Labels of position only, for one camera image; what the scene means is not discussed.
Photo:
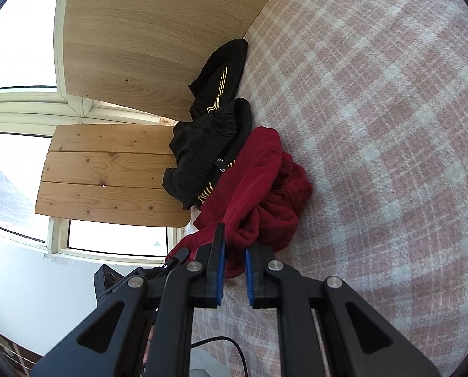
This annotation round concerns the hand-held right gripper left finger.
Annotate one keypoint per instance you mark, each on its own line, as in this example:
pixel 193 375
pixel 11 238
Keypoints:
pixel 219 267

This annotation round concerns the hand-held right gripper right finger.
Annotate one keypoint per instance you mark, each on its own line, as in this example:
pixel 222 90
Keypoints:
pixel 249 279

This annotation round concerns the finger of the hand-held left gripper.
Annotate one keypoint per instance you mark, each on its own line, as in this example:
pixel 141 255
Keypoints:
pixel 179 258

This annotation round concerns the dark red ribbed shirt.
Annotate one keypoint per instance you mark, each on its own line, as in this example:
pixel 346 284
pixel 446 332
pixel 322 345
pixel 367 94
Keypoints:
pixel 265 188

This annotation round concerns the black pants yellow stripes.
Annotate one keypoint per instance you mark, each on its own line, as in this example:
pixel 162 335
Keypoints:
pixel 214 133

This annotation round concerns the pine plank board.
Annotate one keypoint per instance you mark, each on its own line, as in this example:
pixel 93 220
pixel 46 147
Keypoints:
pixel 108 172

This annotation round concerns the dark brown furniture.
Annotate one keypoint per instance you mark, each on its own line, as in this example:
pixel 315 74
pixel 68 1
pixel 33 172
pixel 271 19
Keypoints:
pixel 6 345

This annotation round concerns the white framed window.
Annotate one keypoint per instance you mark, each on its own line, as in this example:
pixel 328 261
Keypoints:
pixel 22 118

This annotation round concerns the pink plaid blanket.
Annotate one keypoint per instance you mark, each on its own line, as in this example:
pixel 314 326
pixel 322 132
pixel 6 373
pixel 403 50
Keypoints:
pixel 375 125

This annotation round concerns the light wooden board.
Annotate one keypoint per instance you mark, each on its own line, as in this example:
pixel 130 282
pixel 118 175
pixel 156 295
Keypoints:
pixel 139 39

